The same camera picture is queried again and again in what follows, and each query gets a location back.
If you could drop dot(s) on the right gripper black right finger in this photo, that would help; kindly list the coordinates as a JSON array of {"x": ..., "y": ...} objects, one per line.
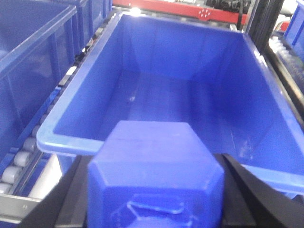
[{"x": 248, "y": 202}]

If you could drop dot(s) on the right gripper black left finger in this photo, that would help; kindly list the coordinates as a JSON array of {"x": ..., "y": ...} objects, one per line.
[{"x": 66, "y": 205}]

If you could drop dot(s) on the blue block part with knob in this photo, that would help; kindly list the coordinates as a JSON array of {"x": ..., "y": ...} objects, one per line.
[{"x": 154, "y": 175}]

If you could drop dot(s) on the white roller conveyor track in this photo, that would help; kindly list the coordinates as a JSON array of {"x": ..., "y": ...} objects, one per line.
[{"x": 18, "y": 167}]

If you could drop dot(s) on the large empty blue bin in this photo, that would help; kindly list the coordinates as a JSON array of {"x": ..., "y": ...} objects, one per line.
[{"x": 145, "y": 68}]

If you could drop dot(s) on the blue bin at left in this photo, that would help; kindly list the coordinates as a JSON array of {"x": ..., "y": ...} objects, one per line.
[{"x": 36, "y": 50}]

